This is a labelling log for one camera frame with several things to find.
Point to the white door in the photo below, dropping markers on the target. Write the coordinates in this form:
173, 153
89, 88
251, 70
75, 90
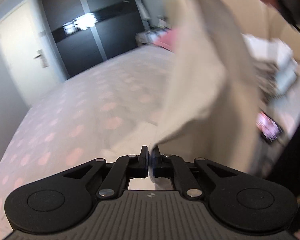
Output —
20, 55

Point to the white nightstand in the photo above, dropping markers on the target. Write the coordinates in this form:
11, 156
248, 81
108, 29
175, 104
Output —
147, 36

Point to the white t-shirt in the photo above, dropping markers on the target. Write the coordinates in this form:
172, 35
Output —
205, 75

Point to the beige headboard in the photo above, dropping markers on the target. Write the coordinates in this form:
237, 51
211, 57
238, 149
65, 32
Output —
282, 22

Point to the bed with pink dotted sheet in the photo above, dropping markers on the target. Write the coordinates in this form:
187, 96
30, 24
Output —
90, 100

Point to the dark sliding wardrobe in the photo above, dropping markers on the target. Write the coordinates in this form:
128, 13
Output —
90, 25

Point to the person's dark clothing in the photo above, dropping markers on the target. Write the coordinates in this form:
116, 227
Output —
297, 175

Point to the smartphone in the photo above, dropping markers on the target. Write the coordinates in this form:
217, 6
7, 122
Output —
268, 127

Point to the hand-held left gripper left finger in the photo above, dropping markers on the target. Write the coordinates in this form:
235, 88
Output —
143, 161

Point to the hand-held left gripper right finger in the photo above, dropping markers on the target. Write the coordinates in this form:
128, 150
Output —
156, 161

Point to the pink pillow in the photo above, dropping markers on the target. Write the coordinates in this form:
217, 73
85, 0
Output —
171, 40

